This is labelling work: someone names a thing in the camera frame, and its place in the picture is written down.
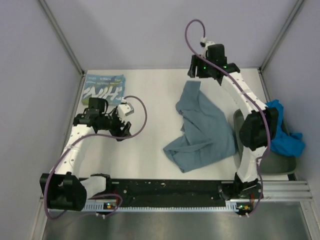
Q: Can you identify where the grey-blue t shirt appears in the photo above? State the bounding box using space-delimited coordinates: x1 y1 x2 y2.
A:
163 80 237 173

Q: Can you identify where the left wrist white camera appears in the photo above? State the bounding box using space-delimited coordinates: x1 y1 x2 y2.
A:
117 101 135 119

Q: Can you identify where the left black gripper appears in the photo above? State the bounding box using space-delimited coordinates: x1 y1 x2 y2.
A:
99 108 132 141

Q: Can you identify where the left aluminium frame post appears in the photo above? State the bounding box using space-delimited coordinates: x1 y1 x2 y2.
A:
37 0 85 76

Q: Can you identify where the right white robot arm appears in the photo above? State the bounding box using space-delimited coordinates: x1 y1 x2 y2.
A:
187 39 279 198

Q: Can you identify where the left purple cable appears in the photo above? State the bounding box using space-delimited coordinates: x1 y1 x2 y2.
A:
43 95 148 221

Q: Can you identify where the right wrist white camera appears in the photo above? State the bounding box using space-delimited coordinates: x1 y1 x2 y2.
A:
200 36 216 50

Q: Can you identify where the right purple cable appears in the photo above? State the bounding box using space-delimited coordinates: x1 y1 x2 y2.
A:
184 19 272 218

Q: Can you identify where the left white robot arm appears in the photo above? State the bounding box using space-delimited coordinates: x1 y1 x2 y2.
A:
39 97 134 211

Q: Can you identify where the bright blue t shirt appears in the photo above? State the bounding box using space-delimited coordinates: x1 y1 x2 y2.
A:
266 99 306 158

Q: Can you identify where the purple cable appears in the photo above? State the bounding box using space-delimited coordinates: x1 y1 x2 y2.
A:
43 95 148 221
184 19 272 218

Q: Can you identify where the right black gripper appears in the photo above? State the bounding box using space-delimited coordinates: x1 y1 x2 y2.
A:
187 54 215 79

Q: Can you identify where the wrist white camera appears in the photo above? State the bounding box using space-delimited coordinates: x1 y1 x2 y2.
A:
117 101 135 119
200 36 216 50

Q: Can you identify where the folded printed blue t shirt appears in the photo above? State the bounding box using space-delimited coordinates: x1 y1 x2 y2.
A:
81 74 126 106

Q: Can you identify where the aluminium frame post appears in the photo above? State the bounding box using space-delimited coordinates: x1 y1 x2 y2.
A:
37 0 85 76
258 0 306 73

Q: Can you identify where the right aluminium frame post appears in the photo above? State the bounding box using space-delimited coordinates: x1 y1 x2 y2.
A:
258 0 306 73

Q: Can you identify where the grey plastic bin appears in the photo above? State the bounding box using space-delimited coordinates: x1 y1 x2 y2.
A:
233 109 297 176

